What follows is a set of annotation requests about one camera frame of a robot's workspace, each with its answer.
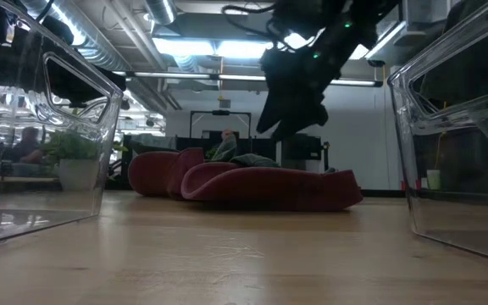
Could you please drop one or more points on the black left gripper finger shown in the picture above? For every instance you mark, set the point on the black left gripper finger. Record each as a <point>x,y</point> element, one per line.
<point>100,84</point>

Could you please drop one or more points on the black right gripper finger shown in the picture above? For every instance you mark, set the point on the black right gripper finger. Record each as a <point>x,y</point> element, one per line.
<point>273,112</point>
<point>303,120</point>

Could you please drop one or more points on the maroon cap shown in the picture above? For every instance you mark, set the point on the maroon cap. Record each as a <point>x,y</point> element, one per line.
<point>155,173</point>
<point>269,188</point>

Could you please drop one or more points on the clear plastic bin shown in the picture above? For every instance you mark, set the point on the clear plastic bin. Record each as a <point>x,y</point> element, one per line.
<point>460,220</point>
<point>36,203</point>

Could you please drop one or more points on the black monitor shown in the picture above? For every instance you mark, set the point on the black monitor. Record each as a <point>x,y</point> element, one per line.
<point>301,146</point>

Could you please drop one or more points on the person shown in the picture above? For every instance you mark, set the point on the person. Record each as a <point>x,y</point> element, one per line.
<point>28,146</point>
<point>228,134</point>

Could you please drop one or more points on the ceiling light panel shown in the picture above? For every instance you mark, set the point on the ceiling light panel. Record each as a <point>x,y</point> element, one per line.
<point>244,49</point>
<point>182,46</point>

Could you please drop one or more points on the long tube light fixture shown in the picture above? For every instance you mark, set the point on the long tube light fixture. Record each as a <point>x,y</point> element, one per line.
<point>172,75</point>

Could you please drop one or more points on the green potted plant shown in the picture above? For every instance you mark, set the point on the green potted plant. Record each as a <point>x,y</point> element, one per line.
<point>76,169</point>

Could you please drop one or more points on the green cup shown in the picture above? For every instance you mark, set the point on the green cup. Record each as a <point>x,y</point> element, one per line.
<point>433,180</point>

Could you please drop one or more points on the black background rig frame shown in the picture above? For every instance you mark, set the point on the black background rig frame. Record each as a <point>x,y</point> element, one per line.
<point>220,112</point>

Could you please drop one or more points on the silver air duct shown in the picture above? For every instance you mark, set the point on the silver air duct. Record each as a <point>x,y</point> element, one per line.
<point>161,10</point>

